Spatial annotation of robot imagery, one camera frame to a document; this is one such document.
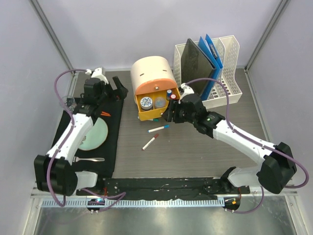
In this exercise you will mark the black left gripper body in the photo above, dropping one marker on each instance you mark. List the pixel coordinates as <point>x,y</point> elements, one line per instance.
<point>108,94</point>

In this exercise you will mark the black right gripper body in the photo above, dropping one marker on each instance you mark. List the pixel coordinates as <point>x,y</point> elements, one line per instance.
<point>180,115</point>

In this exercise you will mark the clear jar with lid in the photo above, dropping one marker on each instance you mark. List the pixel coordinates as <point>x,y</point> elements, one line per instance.
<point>159,102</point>

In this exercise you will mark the small blue cap bottle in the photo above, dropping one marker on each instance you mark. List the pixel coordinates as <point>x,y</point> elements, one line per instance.
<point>168,94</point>

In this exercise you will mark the blue white round tin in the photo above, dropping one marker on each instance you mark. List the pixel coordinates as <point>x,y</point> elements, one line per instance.
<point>146,103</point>

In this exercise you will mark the cream round drawer cabinet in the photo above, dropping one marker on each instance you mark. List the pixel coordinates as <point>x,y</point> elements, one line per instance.
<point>152,76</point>

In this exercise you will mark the blue plastic folder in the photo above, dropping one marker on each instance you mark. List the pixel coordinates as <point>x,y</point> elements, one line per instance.
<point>209,49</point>

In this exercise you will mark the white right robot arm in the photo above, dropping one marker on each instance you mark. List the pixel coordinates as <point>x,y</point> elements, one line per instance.
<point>274,162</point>

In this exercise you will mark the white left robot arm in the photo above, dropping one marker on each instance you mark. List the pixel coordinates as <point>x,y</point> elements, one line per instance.
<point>54,171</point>

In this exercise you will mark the white marker blue cap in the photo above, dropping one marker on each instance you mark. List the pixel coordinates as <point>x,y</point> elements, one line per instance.
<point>158,128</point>

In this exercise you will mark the white marker red cap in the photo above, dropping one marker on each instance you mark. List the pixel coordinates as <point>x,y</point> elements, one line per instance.
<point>149,142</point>

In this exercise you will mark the clear glass cup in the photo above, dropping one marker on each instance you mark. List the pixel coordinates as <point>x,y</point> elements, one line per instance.
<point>69,102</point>

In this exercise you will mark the pale green plate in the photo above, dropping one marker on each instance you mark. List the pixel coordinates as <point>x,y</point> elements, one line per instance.
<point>95,137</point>

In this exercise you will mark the black cloth mat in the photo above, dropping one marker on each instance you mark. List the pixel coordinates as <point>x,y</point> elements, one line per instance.
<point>108,149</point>

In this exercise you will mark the metal spoon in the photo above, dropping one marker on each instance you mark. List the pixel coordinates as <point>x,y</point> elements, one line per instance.
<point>77,159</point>

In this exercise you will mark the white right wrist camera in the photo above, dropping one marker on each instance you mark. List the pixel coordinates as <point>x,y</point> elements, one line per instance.
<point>185,90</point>

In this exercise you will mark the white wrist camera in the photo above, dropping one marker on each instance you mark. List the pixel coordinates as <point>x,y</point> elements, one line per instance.
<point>97,73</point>
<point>185,90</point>

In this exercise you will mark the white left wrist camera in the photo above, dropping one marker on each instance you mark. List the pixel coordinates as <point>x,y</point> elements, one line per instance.
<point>97,73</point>

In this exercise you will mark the black mounting rail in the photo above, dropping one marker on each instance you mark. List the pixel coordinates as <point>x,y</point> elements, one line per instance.
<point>164,189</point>

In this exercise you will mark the white slotted cable duct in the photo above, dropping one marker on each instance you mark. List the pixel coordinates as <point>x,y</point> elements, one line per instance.
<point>96,203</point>

